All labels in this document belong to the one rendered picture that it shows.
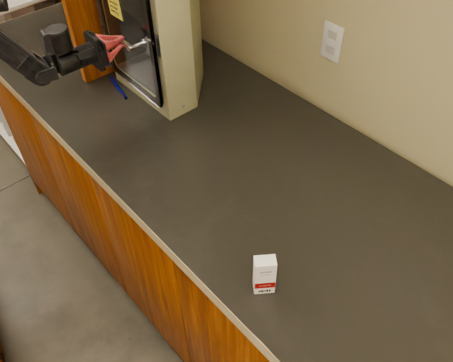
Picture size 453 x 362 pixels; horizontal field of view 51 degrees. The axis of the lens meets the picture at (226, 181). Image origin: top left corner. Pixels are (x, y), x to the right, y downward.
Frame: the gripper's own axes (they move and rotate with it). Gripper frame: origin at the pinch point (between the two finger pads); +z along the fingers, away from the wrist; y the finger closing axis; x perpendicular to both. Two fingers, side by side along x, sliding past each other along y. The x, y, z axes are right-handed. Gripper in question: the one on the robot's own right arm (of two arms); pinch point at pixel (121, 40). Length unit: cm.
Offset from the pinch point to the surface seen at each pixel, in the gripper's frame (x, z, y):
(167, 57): -10.8, 8.1, -3.8
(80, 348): -6, -48, -120
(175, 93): -10.7, 9.4, -16.8
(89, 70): 26.2, -1.1, -21.6
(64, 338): 3, -51, -120
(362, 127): -52, 50, -27
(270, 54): -11, 49, -19
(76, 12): 26.2, -0.5, -0.9
